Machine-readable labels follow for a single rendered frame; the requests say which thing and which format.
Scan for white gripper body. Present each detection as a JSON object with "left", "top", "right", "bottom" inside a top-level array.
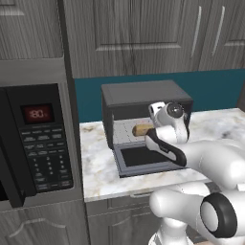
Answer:
[{"left": 147, "top": 101, "right": 167, "bottom": 124}]

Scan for brown baguette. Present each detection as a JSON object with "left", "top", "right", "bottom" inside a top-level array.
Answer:
[{"left": 131, "top": 123, "right": 156, "bottom": 137}]

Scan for dark grey toaster oven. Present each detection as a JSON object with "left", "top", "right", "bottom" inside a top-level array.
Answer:
[{"left": 100, "top": 79, "right": 194, "bottom": 151}]

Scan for toaster oven rack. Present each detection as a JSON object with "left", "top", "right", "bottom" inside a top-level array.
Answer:
[{"left": 114, "top": 122, "right": 153, "bottom": 145}]

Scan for toaster oven door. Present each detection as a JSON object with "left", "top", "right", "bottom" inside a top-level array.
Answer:
[{"left": 112, "top": 140, "right": 189, "bottom": 179}]

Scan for wide grey cupboard door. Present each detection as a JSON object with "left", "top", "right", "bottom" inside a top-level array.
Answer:
[{"left": 62, "top": 0, "right": 206, "bottom": 79}]

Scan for narrow grey cupboard door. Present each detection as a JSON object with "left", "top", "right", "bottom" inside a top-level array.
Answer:
[{"left": 198, "top": 0, "right": 245, "bottom": 72}]

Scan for black and steel microwave oven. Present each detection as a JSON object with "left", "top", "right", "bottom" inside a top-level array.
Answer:
[{"left": 0, "top": 58, "right": 85, "bottom": 213}]

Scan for grey base cupboard door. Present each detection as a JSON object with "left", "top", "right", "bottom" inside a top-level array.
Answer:
[{"left": 87, "top": 212, "right": 162, "bottom": 245}]

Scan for grey drawer front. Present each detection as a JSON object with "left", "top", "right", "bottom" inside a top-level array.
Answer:
[{"left": 85, "top": 190, "right": 157, "bottom": 218}]

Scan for grey cupboard above microwave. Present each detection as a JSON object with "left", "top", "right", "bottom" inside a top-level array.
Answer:
[{"left": 0, "top": 0, "right": 64, "bottom": 61}]

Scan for grey cupboard below microwave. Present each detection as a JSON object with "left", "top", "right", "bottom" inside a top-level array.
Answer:
[{"left": 0, "top": 199, "right": 90, "bottom": 245}]

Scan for silver drawer handle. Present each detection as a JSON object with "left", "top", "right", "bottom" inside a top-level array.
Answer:
[{"left": 129, "top": 190, "right": 155, "bottom": 199}]

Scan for silver cupboard door handle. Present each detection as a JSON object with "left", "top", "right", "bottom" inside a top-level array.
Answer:
[
  {"left": 211, "top": 5, "right": 226, "bottom": 57},
  {"left": 189, "top": 5, "right": 203, "bottom": 59}
]

